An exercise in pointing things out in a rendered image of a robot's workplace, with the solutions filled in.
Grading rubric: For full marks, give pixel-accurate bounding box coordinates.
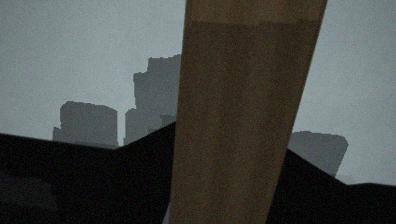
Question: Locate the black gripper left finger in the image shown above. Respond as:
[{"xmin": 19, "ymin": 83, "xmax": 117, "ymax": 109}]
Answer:
[{"xmin": 0, "ymin": 121, "xmax": 176, "ymax": 224}]

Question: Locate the brown wooden board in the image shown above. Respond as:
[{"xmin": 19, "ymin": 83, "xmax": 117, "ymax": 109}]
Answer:
[{"xmin": 168, "ymin": 0, "xmax": 328, "ymax": 224}]

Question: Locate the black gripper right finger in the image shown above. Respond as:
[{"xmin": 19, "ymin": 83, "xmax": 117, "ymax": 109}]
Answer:
[{"xmin": 265, "ymin": 148, "xmax": 396, "ymax": 224}]

